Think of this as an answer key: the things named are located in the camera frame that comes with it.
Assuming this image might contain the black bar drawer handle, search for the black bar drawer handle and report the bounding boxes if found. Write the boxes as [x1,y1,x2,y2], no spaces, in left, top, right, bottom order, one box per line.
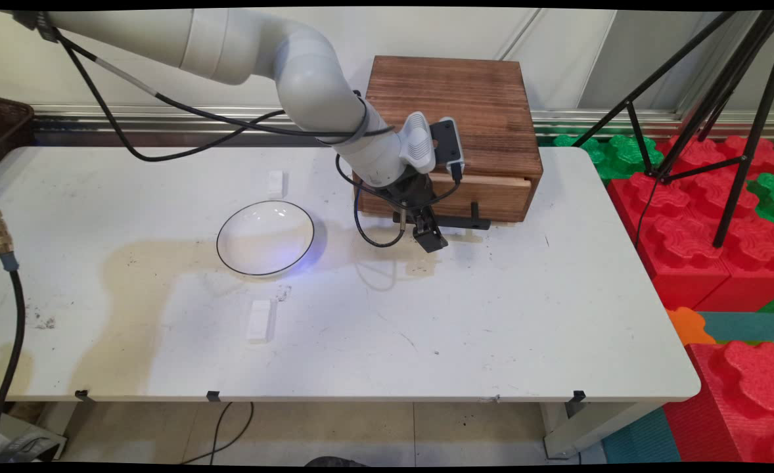
[393,200,493,231]

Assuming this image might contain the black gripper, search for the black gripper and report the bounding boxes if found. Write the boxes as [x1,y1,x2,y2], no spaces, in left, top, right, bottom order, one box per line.
[377,168,449,254]

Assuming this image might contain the wooden drawer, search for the wooden drawer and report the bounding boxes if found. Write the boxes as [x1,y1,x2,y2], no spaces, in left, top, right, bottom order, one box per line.
[359,171,534,223]

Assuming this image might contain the dark wicker basket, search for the dark wicker basket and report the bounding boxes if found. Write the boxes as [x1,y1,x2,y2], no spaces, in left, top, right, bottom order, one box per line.
[0,94,35,175]

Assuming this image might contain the long black arm cable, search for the long black arm cable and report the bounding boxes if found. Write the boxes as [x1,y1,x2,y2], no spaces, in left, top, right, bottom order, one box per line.
[12,10,398,163]

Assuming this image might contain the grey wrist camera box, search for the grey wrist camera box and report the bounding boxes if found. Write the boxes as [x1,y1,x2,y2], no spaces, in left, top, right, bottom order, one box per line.
[428,117,465,181]

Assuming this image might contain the metal wall rail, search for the metal wall rail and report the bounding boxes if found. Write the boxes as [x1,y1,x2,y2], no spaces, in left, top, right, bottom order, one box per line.
[32,105,774,142]

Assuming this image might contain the teal foam mat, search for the teal foam mat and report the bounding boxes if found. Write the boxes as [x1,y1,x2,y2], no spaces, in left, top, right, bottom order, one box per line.
[601,407,682,464]
[699,312,774,344]

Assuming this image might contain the shallow white bowl, black rim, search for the shallow white bowl, black rim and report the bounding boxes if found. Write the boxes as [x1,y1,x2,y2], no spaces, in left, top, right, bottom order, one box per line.
[216,200,316,278]

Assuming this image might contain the white table leg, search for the white table leg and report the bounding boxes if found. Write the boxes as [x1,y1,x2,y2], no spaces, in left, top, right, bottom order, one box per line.
[0,402,79,462]
[541,401,657,459]

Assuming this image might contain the camera cable with silver plug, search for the camera cable with silver plug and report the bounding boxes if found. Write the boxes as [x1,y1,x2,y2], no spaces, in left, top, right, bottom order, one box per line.
[334,154,463,249]

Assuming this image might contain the large red foam block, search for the large red foam block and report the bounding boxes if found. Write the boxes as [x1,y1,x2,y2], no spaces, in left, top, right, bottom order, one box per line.
[607,172,774,313]

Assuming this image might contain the green foam block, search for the green foam block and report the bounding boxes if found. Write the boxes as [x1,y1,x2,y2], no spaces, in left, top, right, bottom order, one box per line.
[747,172,774,232]
[553,133,664,183]

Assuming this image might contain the thin black floor cable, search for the thin black floor cable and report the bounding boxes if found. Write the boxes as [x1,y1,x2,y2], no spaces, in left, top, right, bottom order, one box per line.
[177,402,255,464]

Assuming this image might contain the orange foam piece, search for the orange foam piece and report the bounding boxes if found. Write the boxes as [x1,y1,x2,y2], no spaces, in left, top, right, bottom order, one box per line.
[666,307,716,348]

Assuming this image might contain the black tripod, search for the black tripod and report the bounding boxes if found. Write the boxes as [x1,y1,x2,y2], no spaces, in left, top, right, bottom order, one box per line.
[571,9,774,249]

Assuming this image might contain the brown wooden drawer cabinet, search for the brown wooden drawer cabinet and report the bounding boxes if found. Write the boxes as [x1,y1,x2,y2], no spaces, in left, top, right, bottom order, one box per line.
[352,55,545,224]

